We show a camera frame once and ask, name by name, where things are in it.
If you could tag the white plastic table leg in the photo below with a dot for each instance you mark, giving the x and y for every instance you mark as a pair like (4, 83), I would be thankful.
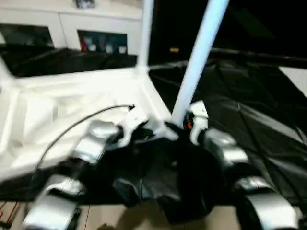
(145, 31)
(4, 72)
(199, 57)

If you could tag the white plastic table top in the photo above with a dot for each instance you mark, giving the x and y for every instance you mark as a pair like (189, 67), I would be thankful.
(62, 96)

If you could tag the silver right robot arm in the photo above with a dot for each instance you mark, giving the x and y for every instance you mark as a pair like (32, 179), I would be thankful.
(225, 148)

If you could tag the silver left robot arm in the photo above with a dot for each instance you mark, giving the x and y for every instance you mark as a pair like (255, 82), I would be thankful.
(91, 143)

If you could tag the black plastic mat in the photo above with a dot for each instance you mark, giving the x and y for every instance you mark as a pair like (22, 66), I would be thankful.
(259, 110)

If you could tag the small tan label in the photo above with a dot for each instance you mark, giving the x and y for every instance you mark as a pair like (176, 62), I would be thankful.
(174, 49)

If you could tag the long black bar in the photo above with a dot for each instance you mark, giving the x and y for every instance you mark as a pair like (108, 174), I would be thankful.
(264, 55)

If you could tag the red bottle in cabinet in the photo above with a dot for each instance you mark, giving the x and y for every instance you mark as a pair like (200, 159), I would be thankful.
(84, 44)

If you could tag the white cabinet with glass doors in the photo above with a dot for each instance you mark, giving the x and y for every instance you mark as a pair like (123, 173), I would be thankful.
(57, 21)

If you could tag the grey object on cabinet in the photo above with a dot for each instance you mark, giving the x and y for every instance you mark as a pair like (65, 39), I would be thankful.
(85, 3)

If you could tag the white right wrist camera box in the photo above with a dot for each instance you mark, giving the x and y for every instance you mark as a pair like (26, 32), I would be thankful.
(196, 112)

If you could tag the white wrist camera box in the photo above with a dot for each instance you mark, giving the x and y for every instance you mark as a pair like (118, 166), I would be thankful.
(134, 120)
(196, 112)

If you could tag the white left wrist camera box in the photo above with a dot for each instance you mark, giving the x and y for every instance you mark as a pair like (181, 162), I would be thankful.
(134, 120)

